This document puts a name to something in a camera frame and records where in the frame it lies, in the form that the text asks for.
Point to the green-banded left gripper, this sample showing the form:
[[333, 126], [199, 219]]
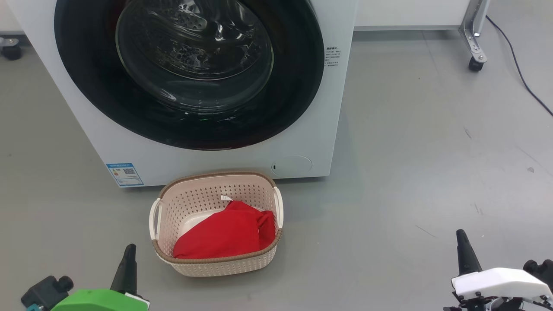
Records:
[[99, 302]]

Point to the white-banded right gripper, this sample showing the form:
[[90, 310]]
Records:
[[497, 283]]

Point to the red and white jersey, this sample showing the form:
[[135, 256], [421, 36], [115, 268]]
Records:
[[220, 235]]

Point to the black round glass machine door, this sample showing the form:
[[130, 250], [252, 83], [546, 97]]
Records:
[[86, 86]]

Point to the cream perforated laundry basket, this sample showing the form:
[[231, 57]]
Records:
[[203, 198]]

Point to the white front-load washing machine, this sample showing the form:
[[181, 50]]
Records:
[[216, 162]]

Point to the blue energy label sticker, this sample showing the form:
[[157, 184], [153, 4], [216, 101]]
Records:
[[125, 174]]

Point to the oval white filter cover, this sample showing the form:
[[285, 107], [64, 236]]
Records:
[[293, 166]]

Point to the metal leg with black caster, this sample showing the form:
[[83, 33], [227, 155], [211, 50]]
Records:
[[474, 39]]

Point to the small printed text sticker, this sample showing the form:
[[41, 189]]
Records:
[[332, 57]]

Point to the black caster wheel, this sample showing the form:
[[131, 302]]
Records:
[[11, 51]]

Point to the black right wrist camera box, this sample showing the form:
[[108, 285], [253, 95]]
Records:
[[540, 270]]

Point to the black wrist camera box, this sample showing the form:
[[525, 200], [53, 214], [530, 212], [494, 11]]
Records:
[[45, 291], [540, 270]]

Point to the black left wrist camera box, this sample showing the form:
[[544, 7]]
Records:
[[45, 291]]

